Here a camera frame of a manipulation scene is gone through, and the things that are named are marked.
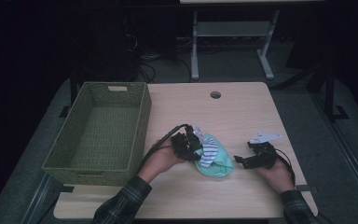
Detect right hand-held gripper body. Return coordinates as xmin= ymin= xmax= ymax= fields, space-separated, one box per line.
xmin=246 ymin=131 xmax=282 ymax=170

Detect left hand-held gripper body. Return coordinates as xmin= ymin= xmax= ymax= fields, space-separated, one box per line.
xmin=171 ymin=124 xmax=204 ymax=161

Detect striped white cloth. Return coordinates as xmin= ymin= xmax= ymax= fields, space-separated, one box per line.
xmin=198 ymin=136 xmax=219 ymax=168

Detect mint green bib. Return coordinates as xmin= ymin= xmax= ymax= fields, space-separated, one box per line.
xmin=194 ymin=133 xmax=235 ymax=179

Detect green woven basket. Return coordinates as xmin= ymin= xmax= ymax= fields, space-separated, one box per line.
xmin=41 ymin=81 xmax=153 ymax=187

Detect person's right hand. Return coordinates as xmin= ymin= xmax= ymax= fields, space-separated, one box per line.
xmin=255 ymin=158 xmax=296 ymax=194

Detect person's left hand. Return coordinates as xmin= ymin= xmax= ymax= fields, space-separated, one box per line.
xmin=137 ymin=139 xmax=186 ymax=185

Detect grey tape strip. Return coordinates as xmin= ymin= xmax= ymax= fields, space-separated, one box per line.
xmin=295 ymin=184 xmax=319 ymax=194

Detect grey metal stand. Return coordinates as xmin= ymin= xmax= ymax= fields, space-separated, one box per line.
xmin=189 ymin=8 xmax=281 ymax=81

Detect black floor cables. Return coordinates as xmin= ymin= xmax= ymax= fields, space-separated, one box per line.
xmin=127 ymin=32 xmax=194 ymax=83

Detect black post with bracket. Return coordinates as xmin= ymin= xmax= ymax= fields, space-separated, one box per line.
xmin=59 ymin=69 xmax=79 ymax=119
xmin=324 ymin=66 xmax=350 ymax=121

